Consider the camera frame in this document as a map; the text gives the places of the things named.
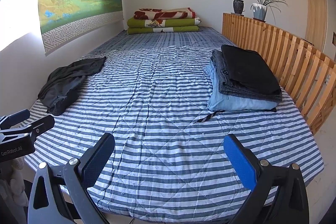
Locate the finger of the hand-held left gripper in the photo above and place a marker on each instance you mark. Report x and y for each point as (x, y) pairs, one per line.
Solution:
(39, 126)
(15, 117)

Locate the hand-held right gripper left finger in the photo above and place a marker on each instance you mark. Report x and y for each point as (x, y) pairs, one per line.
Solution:
(97, 161)

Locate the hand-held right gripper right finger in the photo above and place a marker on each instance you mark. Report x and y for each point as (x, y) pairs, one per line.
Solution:
(241, 163)

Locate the dark grey pants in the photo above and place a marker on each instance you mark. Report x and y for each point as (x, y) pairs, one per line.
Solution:
(65, 79)

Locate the person's left hand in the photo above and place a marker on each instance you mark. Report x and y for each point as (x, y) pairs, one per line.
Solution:
(17, 179)

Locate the stack of folded clothes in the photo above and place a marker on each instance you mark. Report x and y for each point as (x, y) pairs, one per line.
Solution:
(223, 77)
(236, 104)

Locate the blue white striped quilt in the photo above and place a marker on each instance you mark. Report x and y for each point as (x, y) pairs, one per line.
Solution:
(157, 98)

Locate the black folded garment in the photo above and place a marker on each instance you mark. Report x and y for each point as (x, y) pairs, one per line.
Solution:
(249, 66)

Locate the blue plaid bed sheet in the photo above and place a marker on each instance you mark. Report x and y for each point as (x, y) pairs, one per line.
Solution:
(157, 39)

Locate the potted plant in white pot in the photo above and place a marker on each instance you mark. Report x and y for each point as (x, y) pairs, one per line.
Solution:
(259, 11)

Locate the dark speckled pot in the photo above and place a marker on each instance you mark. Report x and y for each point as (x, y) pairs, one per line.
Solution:
(238, 6)

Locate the red floral folded blanket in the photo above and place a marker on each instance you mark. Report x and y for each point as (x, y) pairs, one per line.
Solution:
(162, 14)

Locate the light wooden cabinet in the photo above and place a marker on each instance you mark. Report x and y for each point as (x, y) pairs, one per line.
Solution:
(316, 11)

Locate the wooden slatted bed rail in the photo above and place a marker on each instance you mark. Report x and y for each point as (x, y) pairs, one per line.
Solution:
(288, 56)

